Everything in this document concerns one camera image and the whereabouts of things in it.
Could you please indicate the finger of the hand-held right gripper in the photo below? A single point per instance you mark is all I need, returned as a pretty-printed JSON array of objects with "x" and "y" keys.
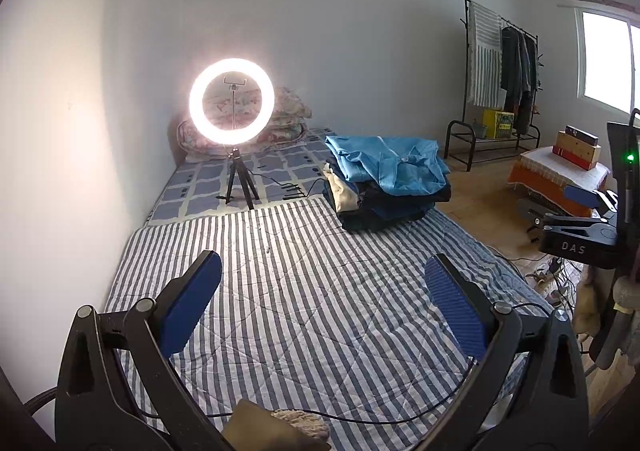
[
  {"x": 531, "y": 211},
  {"x": 582, "y": 196}
]

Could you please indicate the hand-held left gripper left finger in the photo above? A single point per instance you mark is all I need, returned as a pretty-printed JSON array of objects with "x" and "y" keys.
[{"x": 192, "y": 301}]

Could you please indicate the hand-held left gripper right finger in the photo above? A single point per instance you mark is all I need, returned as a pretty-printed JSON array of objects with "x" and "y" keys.
[{"x": 455, "y": 306}]

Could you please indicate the blue jacket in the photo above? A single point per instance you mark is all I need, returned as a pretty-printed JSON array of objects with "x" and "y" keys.
[{"x": 390, "y": 161}]

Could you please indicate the black clothes rack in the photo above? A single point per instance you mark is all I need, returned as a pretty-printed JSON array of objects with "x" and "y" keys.
[{"x": 465, "y": 6}]

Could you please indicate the person's right hand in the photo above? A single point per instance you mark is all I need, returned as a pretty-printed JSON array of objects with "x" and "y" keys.
[{"x": 612, "y": 331}]

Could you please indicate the orange table cloth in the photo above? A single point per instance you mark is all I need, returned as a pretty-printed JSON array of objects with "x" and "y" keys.
[{"x": 537, "y": 186}]

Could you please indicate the red box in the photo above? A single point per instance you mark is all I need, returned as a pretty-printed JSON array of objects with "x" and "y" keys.
[{"x": 570, "y": 157}]

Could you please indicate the white lace cover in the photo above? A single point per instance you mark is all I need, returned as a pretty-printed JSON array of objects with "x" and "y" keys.
[{"x": 550, "y": 163}]

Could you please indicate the dark slim box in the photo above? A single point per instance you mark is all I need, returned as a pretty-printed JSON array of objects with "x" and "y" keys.
[{"x": 582, "y": 133}]

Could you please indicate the yellow box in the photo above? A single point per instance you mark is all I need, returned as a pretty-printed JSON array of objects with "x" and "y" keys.
[{"x": 497, "y": 125}]

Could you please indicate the dark navy puffer jacket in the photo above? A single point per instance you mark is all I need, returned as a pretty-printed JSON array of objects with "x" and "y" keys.
[{"x": 440, "y": 193}]

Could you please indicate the small grey bucket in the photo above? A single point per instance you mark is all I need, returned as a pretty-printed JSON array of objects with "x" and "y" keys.
[{"x": 479, "y": 128}]

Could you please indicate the blue checkered bedsheet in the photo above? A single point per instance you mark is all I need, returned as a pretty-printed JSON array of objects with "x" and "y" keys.
[{"x": 200, "y": 191}]

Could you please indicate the blue folded garment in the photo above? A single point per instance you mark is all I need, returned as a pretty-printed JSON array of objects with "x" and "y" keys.
[{"x": 395, "y": 208}]

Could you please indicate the dark hanging garment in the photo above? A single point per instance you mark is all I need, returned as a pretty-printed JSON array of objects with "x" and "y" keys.
[
  {"x": 511, "y": 66},
  {"x": 527, "y": 81}
]

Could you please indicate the striped blanket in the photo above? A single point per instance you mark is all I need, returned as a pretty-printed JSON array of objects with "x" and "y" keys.
[{"x": 320, "y": 291}]

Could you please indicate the black tripod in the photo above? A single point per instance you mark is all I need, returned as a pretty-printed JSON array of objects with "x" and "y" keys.
[{"x": 235, "y": 176}]

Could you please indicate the window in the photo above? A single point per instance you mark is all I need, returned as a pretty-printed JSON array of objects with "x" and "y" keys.
[{"x": 605, "y": 61}]

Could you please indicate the olive cloth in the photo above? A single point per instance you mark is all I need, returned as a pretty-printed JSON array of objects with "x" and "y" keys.
[{"x": 255, "y": 426}]

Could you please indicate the beige folded cloth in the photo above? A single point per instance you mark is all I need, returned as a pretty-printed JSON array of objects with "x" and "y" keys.
[{"x": 345, "y": 196}]

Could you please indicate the striped towel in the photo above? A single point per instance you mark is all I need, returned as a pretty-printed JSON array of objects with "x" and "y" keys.
[{"x": 485, "y": 61}]

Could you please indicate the beige knitted cloth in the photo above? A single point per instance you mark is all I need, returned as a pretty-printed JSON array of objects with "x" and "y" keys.
[{"x": 305, "y": 423}]

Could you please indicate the floral folded quilt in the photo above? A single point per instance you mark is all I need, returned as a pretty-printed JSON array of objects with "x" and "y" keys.
[{"x": 285, "y": 133}]

